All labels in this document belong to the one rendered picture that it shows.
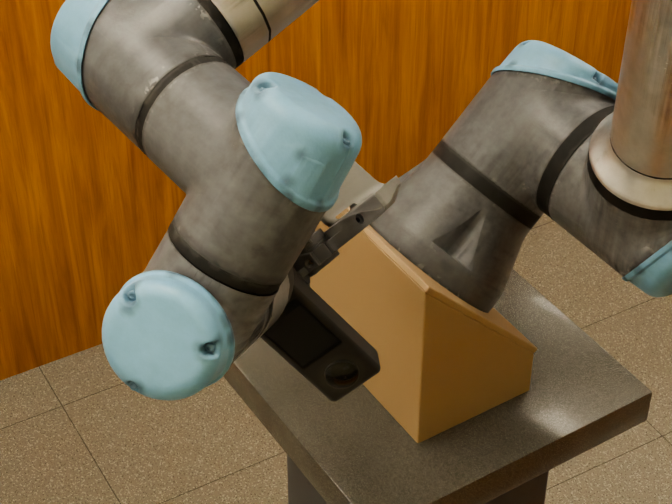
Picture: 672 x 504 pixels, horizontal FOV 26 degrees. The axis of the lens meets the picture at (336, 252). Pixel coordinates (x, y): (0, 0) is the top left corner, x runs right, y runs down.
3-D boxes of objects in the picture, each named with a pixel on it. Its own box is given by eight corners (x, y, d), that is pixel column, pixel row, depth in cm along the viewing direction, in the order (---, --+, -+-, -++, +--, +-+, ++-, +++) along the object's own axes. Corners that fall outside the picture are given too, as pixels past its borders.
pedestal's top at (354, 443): (201, 351, 149) (199, 322, 147) (454, 246, 163) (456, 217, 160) (373, 560, 128) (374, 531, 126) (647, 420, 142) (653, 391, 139)
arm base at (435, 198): (334, 193, 134) (400, 107, 132) (412, 237, 146) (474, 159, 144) (439, 289, 125) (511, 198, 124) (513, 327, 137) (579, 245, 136)
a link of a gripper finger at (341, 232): (383, 186, 107) (305, 247, 102) (396, 203, 107) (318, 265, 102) (352, 208, 111) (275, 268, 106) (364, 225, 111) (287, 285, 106)
